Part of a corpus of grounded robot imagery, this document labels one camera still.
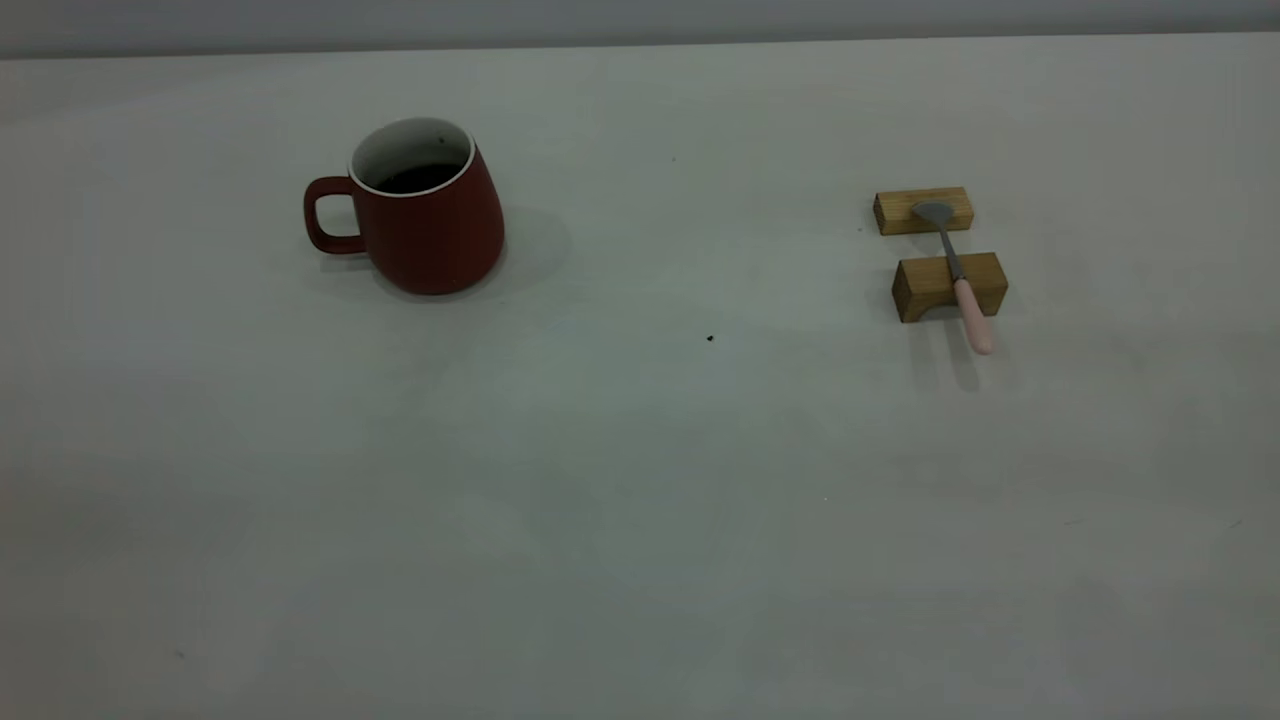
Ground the arched wooden block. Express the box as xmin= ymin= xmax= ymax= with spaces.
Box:
xmin=891 ymin=251 xmax=1009 ymax=324

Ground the red ceramic mug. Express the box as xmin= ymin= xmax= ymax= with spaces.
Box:
xmin=303 ymin=117 xmax=506 ymax=297

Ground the dark coffee liquid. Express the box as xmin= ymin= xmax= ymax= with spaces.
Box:
xmin=376 ymin=163 xmax=463 ymax=195

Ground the pink handled metal spoon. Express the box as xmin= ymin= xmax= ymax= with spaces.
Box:
xmin=911 ymin=200 xmax=996 ymax=357

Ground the rectangular wooden block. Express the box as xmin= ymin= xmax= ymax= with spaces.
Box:
xmin=873 ymin=186 xmax=975 ymax=237

